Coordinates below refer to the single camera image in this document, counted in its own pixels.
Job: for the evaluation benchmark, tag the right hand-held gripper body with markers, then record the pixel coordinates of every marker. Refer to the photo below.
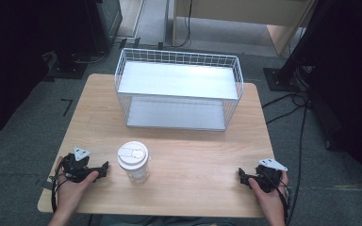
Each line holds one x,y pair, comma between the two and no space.
268,175

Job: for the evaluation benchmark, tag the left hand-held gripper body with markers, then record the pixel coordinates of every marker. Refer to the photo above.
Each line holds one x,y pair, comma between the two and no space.
75,166

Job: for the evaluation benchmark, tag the clear cup with white lid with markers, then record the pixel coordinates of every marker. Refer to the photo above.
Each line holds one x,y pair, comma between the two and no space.
134,161

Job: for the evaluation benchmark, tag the person's right hand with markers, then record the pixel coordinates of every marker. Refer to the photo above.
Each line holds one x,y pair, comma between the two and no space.
271,197

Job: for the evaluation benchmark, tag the person's left hand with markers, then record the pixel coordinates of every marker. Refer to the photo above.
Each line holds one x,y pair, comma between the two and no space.
72,191

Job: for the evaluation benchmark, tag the person's dark clothing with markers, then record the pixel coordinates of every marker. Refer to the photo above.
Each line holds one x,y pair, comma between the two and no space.
166,221

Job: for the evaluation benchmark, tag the black equipment cabinet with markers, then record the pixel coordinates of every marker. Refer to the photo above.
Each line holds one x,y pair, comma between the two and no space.
102,25

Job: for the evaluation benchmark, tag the light wooden cabinet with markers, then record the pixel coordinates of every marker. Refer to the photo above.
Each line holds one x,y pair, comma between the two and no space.
242,19

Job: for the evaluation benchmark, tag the black stand base plate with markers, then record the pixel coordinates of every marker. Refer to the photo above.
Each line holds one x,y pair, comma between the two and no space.
279,80
66,69

